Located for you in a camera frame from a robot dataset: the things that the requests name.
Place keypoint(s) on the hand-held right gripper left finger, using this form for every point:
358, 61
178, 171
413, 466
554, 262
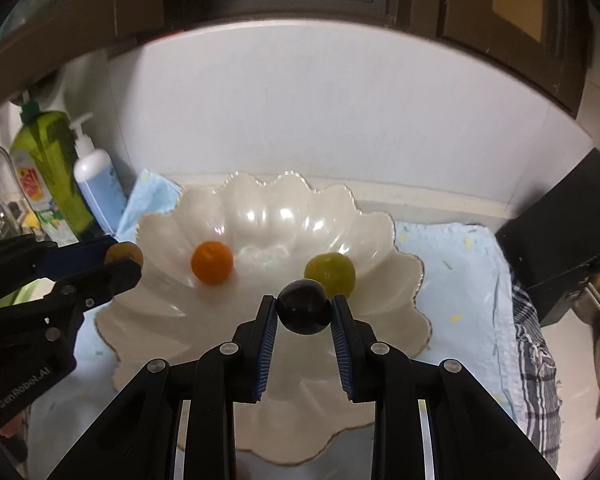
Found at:
265, 345

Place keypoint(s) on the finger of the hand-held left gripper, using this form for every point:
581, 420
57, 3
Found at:
75, 257
110, 280

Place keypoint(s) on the brown grape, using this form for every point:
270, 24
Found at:
128, 251

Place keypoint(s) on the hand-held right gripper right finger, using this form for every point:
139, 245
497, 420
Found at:
341, 350

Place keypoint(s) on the white scalloped bowl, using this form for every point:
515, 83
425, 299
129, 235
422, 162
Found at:
265, 225

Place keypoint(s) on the black knife block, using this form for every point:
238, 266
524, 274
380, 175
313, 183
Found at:
565, 240

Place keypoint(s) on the green dish soap bottle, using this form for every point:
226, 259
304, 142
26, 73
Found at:
55, 170

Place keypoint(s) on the checkered dish cloth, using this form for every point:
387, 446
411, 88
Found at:
535, 360

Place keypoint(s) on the large dark purple grape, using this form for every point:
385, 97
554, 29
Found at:
302, 310

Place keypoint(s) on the brown glass corner cabinet door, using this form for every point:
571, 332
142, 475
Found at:
55, 35

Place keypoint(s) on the light blue speckled cloth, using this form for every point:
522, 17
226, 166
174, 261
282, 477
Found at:
460, 270

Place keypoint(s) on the blue pump bottle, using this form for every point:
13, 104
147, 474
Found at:
97, 185

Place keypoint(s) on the orange cherry tomato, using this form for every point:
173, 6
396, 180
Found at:
212, 262

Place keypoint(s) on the brown tan panel cabinet door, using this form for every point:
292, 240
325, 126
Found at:
520, 5

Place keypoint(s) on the green cherry tomato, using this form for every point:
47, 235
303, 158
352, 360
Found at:
332, 269

